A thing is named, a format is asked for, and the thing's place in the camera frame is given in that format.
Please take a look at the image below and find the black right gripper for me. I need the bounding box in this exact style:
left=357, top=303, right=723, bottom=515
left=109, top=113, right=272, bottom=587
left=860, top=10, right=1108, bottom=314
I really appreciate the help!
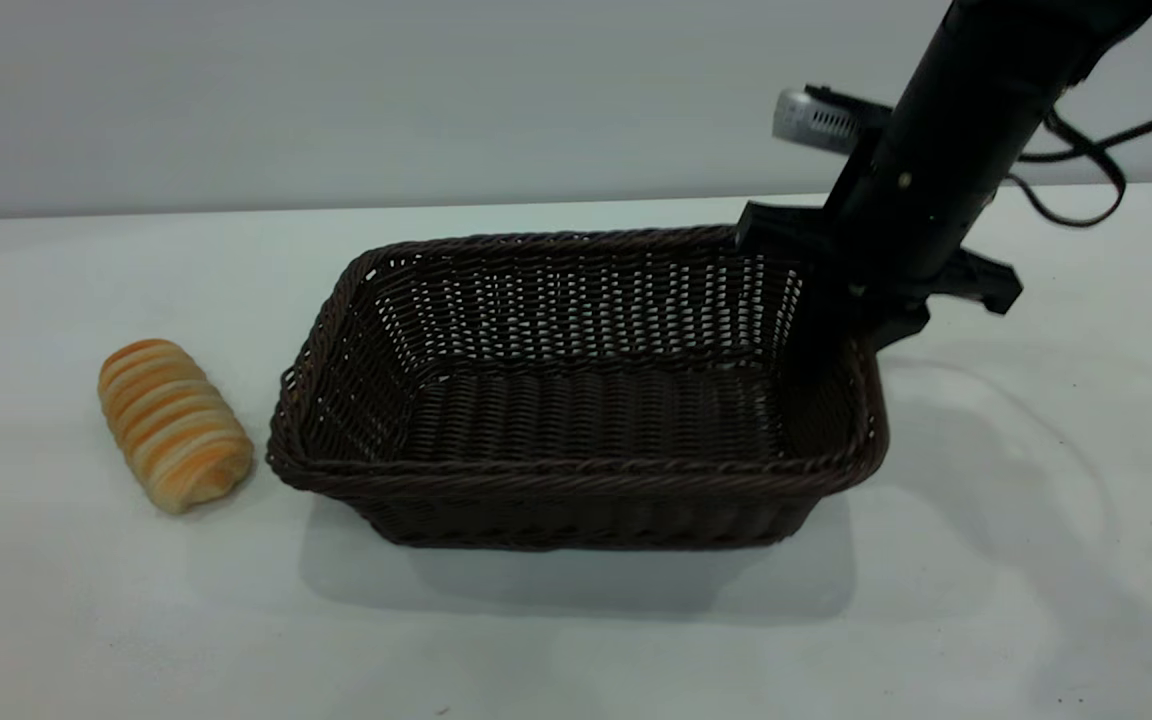
left=734, top=98, right=1034, bottom=401

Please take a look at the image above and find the dark woven wicker basket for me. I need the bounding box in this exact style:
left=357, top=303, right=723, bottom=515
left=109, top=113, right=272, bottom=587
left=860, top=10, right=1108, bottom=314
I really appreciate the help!
left=266, top=226, right=890, bottom=553

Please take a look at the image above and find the orange striped bread roll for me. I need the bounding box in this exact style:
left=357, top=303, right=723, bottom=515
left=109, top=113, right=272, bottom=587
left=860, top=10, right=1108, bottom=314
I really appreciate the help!
left=98, top=338, right=256, bottom=516

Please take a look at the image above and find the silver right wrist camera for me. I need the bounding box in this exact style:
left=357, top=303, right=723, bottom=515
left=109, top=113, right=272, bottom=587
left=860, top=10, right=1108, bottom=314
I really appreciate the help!
left=772, top=84, right=895, bottom=157

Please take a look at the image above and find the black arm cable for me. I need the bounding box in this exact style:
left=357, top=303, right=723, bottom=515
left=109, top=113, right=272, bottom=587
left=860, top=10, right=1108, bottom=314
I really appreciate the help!
left=1008, top=80, right=1152, bottom=229

